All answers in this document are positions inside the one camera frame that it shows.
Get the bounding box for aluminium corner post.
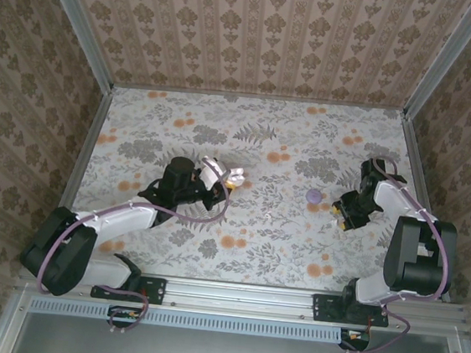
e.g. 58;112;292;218
401;0;471;127
24;0;124;94

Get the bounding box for lilac earbud charging case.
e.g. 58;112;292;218
304;186;325;207

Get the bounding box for aluminium side rail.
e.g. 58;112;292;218
36;81;116;271
381;113;470;304

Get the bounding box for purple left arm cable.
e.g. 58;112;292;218
33;142;235;346

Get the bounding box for black connector box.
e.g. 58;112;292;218
106;304;143;331
338;326;373;353

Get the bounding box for long aluminium base rail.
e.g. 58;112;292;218
15;257;468;341

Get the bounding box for thin aluminium wall rail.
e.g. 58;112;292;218
110;78;407;118

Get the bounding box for grey slotted cable duct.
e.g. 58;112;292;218
29;294;343;345

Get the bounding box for floral patterned table cover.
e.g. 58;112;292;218
54;76;458;304

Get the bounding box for white earbud charging case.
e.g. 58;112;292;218
226;166;249;188

